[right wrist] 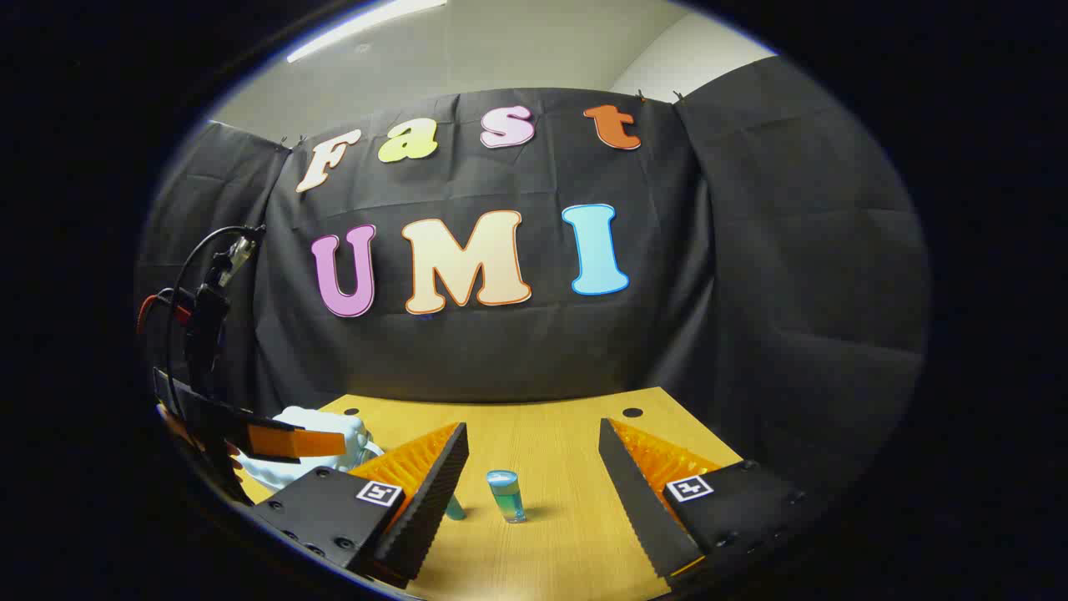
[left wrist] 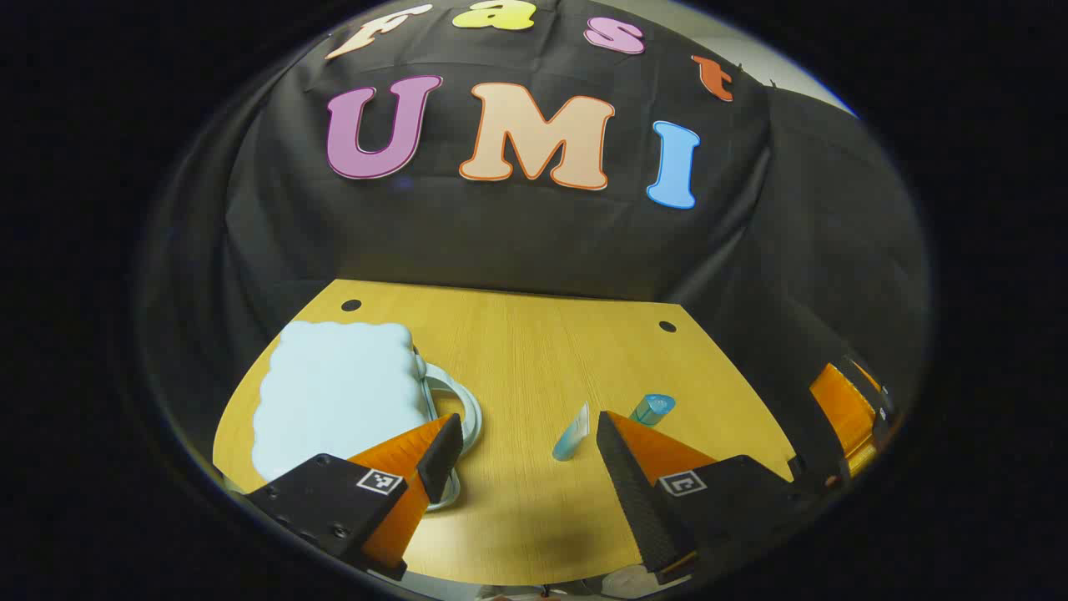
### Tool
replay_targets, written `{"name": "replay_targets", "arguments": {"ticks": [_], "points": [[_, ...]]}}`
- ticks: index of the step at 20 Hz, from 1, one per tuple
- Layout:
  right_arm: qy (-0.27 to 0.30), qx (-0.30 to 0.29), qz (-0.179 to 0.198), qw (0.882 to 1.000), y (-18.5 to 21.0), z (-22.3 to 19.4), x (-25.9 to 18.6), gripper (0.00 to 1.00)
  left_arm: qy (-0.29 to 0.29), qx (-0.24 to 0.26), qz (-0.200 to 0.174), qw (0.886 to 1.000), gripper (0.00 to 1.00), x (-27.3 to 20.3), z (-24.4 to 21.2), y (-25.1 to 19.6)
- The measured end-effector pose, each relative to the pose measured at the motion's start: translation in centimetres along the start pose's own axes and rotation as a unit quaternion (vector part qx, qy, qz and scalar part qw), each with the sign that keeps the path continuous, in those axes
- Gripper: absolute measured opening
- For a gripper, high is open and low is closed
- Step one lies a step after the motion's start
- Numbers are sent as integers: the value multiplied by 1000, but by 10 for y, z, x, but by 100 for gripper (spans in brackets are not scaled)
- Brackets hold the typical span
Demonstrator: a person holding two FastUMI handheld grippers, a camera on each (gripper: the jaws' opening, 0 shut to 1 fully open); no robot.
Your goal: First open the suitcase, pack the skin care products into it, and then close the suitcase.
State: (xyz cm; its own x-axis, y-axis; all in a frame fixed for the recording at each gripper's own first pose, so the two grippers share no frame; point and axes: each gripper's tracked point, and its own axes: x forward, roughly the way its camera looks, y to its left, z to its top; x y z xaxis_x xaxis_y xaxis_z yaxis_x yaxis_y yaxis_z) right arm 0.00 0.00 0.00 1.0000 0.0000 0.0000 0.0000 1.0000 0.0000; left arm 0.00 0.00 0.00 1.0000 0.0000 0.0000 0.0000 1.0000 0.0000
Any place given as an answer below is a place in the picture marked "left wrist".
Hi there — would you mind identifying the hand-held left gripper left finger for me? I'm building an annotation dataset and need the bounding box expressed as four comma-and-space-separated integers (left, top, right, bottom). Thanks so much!
244, 412, 465, 582

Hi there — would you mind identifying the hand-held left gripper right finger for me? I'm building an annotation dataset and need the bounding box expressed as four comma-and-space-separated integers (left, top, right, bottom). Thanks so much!
595, 410, 825, 585

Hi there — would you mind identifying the blue white skin care tube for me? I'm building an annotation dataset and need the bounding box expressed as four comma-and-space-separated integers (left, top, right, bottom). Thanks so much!
552, 402, 592, 462

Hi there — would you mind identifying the blue capped skin care bottle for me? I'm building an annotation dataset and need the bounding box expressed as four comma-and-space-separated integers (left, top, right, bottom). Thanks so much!
628, 394, 677, 428

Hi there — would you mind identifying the light blue suitcase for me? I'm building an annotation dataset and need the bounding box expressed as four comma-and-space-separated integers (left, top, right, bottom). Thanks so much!
250, 321, 485, 510

